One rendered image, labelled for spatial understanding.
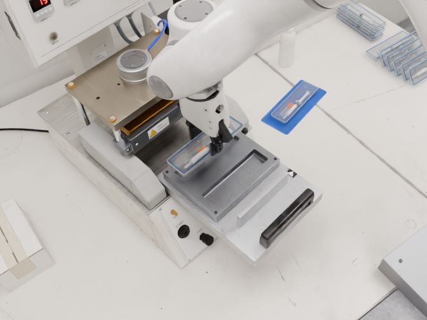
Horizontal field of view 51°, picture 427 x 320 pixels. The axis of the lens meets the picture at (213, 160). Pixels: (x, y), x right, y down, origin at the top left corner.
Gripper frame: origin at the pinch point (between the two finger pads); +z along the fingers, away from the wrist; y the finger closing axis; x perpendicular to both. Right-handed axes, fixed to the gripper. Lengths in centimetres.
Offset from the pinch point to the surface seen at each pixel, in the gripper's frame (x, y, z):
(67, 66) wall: -6, 76, 28
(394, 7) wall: -184, 42, 82
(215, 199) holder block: 6.5, -8.9, 7.0
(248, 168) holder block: -4.2, -8.4, 7.0
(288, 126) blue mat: -36.6, 4.3, 30.0
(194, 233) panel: 9.9, -3.8, 24.1
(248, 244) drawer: 9.2, -20.5, 8.0
